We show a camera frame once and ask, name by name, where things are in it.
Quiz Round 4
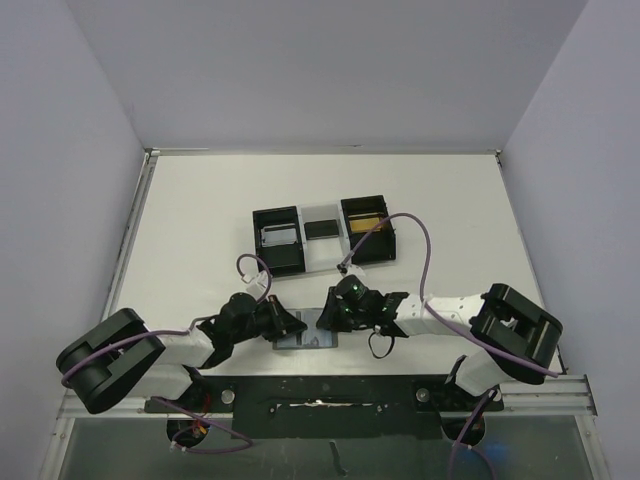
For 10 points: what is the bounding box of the grey leather card holder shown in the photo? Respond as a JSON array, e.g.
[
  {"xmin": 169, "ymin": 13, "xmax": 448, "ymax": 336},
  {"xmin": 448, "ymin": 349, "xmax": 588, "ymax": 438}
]
[{"xmin": 273, "ymin": 308, "xmax": 338, "ymax": 351}]

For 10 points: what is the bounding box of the black white three-bin tray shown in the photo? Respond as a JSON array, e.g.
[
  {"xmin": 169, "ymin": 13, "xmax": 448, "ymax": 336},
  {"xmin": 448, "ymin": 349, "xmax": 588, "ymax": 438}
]
[{"xmin": 252, "ymin": 195, "xmax": 396, "ymax": 278}]

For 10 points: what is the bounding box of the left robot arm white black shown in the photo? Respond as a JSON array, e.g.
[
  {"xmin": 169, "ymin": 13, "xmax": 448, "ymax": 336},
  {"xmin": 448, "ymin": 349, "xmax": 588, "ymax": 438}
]
[{"xmin": 55, "ymin": 293, "xmax": 307, "ymax": 414}]

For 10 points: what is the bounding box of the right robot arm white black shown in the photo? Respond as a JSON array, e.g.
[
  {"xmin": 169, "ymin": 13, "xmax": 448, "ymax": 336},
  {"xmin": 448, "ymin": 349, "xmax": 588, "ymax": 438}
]
[{"xmin": 316, "ymin": 275, "xmax": 563, "ymax": 397}]

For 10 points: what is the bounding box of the gold card in right bin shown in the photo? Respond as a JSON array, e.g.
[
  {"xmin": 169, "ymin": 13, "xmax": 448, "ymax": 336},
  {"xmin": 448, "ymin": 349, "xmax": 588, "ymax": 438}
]
[{"xmin": 347, "ymin": 213, "xmax": 387, "ymax": 234}]

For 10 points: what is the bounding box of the black card in middle bin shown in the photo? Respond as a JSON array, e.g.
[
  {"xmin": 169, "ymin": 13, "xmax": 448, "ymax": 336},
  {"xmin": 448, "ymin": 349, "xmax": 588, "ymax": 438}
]
[{"xmin": 304, "ymin": 219, "xmax": 339, "ymax": 240}]

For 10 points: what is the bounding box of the silver card in left bin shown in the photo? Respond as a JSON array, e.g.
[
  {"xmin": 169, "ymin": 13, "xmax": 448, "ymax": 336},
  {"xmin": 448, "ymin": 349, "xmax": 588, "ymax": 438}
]
[{"xmin": 261, "ymin": 223, "xmax": 298, "ymax": 248}]

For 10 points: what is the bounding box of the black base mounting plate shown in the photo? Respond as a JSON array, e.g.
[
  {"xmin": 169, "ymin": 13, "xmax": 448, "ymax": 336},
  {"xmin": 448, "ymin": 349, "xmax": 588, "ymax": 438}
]
[{"xmin": 175, "ymin": 374, "xmax": 479, "ymax": 440}]

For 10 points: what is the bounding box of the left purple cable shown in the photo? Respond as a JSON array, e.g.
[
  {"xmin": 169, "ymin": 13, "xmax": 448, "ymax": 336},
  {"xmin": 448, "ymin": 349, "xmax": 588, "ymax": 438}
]
[{"xmin": 60, "ymin": 253, "xmax": 274, "ymax": 455}]

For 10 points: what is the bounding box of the purple cable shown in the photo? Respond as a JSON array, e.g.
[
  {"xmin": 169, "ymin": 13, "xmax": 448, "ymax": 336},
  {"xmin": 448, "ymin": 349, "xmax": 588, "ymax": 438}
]
[
  {"xmin": 60, "ymin": 253, "xmax": 274, "ymax": 455},
  {"xmin": 337, "ymin": 212, "xmax": 561, "ymax": 480}
]

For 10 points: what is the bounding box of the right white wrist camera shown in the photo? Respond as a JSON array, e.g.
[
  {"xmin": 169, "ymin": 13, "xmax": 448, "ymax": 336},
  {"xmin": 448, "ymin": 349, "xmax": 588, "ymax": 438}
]
[{"xmin": 336, "ymin": 263, "xmax": 366, "ymax": 281}]

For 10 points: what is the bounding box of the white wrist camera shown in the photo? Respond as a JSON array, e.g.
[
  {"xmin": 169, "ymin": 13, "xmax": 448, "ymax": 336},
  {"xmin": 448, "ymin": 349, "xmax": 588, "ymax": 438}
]
[
  {"xmin": 336, "ymin": 263, "xmax": 366, "ymax": 281},
  {"xmin": 242, "ymin": 271, "xmax": 270, "ymax": 299}
]

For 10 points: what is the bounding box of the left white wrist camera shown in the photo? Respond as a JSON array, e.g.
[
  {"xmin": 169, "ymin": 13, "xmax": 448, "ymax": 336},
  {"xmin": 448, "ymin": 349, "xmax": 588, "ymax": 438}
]
[{"xmin": 242, "ymin": 271, "xmax": 270, "ymax": 299}]

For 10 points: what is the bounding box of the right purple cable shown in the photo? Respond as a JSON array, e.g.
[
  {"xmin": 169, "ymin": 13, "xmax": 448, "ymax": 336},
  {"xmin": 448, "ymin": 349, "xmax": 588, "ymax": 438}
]
[{"xmin": 337, "ymin": 212, "xmax": 561, "ymax": 480}]

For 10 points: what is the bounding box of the aluminium frame rail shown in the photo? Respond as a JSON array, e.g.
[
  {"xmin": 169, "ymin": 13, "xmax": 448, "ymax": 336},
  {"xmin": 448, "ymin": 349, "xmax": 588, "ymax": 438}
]
[{"xmin": 489, "ymin": 374, "xmax": 598, "ymax": 416}]

